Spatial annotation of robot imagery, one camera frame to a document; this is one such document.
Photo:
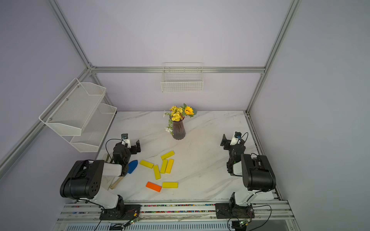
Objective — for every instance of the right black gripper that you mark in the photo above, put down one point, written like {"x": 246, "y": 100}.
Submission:
{"x": 227, "y": 143}

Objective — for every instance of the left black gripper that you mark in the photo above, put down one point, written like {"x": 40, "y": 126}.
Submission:
{"x": 133, "y": 147}

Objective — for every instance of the yellow block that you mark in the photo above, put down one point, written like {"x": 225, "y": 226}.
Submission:
{"x": 146, "y": 164}
{"x": 157, "y": 172}
{"x": 163, "y": 166}
{"x": 169, "y": 166}
{"x": 170, "y": 185}
{"x": 167, "y": 155}

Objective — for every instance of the yellow block top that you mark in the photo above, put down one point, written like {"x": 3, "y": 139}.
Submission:
{"x": 167, "y": 155}

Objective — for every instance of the orange block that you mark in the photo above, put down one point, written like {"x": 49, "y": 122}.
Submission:
{"x": 153, "y": 186}

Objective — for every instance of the yellow block bottom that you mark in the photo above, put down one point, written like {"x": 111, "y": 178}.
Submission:
{"x": 170, "y": 185}

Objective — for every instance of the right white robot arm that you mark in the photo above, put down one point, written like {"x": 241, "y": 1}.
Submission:
{"x": 256, "y": 173}

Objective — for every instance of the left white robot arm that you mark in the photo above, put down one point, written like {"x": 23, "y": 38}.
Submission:
{"x": 83, "y": 183}

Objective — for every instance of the lower white mesh shelf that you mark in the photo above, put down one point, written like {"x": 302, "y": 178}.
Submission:
{"x": 95, "y": 130}

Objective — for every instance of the white mesh shelf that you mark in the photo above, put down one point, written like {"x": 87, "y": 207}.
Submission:
{"x": 71, "y": 111}
{"x": 95, "y": 130}

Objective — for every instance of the dark ribbed vase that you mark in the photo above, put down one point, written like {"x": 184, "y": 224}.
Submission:
{"x": 178, "y": 130}

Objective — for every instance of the yellow flower bouquet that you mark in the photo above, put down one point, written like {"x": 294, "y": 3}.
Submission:
{"x": 178, "y": 114}

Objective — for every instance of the upper white mesh shelf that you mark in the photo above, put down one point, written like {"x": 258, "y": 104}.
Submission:
{"x": 71, "y": 111}

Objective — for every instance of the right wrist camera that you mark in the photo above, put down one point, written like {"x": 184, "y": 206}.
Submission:
{"x": 236, "y": 138}

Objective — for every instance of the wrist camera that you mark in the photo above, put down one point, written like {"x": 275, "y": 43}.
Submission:
{"x": 125, "y": 140}
{"x": 236, "y": 138}

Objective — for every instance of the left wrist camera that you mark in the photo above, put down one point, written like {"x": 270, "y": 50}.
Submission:
{"x": 125, "y": 140}

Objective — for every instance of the blue spatula wooden handle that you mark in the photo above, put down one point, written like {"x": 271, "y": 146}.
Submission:
{"x": 131, "y": 167}

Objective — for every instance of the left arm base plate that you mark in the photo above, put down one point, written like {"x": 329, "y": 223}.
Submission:
{"x": 127, "y": 212}

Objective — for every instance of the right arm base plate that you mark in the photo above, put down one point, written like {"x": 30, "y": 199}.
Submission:
{"x": 224, "y": 210}

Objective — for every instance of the white wire wall basket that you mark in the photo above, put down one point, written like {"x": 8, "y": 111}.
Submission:
{"x": 182, "y": 77}

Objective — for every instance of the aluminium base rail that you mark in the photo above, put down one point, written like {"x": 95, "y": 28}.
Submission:
{"x": 182, "y": 216}

